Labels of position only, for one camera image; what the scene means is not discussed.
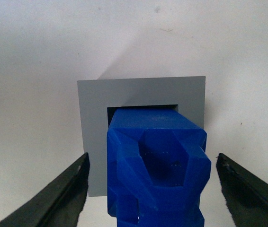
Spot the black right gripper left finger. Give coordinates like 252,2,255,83
0,153,90,227

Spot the blue handled insert part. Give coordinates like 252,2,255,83
107,108,211,227

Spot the gray cube base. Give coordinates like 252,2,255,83
77,76,206,197

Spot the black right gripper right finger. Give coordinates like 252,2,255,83
216,153,268,227

